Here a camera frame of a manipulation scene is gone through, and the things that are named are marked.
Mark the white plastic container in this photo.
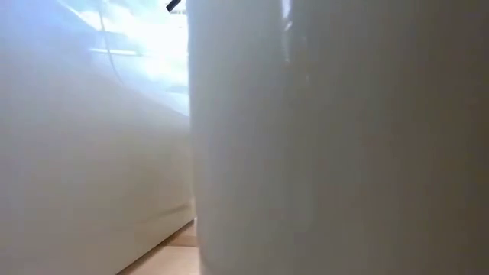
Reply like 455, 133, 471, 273
186, 0, 489, 275
0, 0, 196, 275

